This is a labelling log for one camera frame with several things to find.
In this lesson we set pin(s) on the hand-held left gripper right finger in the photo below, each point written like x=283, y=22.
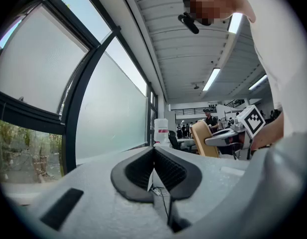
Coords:
x=208, y=178

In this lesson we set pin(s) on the person's right forearm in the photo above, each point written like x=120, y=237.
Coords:
x=267, y=133

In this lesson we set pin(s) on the black office chair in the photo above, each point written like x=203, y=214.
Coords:
x=173, y=139

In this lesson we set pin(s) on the yellow plastic container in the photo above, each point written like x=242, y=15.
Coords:
x=204, y=133

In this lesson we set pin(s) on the black framed window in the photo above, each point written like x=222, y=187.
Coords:
x=71, y=123

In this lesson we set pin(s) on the black head-worn camera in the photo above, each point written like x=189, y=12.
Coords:
x=189, y=24

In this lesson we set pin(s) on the large water dispenser bottle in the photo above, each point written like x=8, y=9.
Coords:
x=161, y=129

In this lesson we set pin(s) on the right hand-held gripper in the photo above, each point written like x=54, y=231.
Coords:
x=252, y=121

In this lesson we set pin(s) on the long ceiling light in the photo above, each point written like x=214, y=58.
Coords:
x=235, y=22
x=211, y=79
x=257, y=82

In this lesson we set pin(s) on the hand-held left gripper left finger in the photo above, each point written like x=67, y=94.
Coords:
x=93, y=195

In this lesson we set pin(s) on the person's white shirt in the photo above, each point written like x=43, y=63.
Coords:
x=280, y=46

